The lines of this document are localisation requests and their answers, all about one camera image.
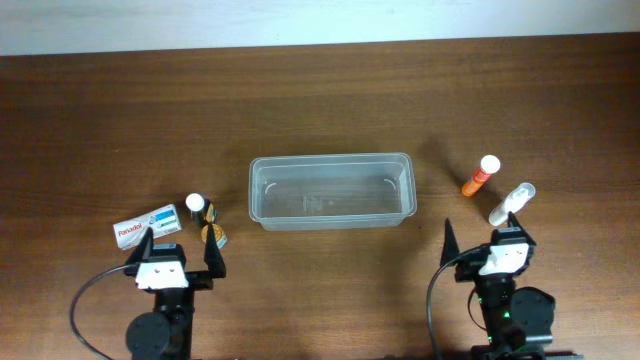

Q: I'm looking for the clear plastic container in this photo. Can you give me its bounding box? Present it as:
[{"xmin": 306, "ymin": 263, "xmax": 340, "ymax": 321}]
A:
[{"xmin": 248, "ymin": 152, "xmax": 417, "ymax": 231}]

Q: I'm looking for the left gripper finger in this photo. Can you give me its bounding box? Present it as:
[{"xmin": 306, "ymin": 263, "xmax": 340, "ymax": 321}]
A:
[
  {"xmin": 125, "ymin": 227, "xmax": 154, "ymax": 265},
  {"xmin": 204, "ymin": 233, "xmax": 226, "ymax": 278}
]

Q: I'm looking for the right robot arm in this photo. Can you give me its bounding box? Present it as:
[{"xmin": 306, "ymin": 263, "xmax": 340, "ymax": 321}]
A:
[{"xmin": 426, "ymin": 212, "xmax": 582, "ymax": 360}]

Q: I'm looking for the white Panadol box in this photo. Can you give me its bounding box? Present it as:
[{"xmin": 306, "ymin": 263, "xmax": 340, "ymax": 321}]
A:
[{"xmin": 113, "ymin": 204, "xmax": 182, "ymax": 250}]

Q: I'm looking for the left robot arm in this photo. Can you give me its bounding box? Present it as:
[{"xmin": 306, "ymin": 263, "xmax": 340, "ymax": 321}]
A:
[{"xmin": 124, "ymin": 224, "xmax": 226, "ymax": 359}]

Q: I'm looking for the white spray bottle clear cap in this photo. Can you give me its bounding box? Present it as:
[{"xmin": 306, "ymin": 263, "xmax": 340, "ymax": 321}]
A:
[{"xmin": 488, "ymin": 182, "xmax": 536, "ymax": 226}]

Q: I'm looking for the small jar gold lid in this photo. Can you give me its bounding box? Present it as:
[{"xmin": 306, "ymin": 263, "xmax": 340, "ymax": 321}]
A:
[{"xmin": 201, "ymin": 224, "xmax": 227, "ymax": 249}]

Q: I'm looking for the orange tube white cap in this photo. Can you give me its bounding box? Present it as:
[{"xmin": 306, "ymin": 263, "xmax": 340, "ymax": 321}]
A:
[{"xmin": 461, "ymin": 155, "xmax": 501, "ymax": 197}]

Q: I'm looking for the dark bottle white cap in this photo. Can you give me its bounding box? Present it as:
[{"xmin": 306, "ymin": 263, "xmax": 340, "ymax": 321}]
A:
[{"xmin": 185, "ymin": 193, "xmax": 217, "ymax": 227}]

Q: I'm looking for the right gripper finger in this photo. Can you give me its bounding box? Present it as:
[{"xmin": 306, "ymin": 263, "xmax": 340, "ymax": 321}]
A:
[
  {"xmin": 440, "ymin": 218, "xmax": 460, "ymax": 266},
  {"xmin": 507, "ymin": 212, "xmax": 529, "ymax": 238}
]

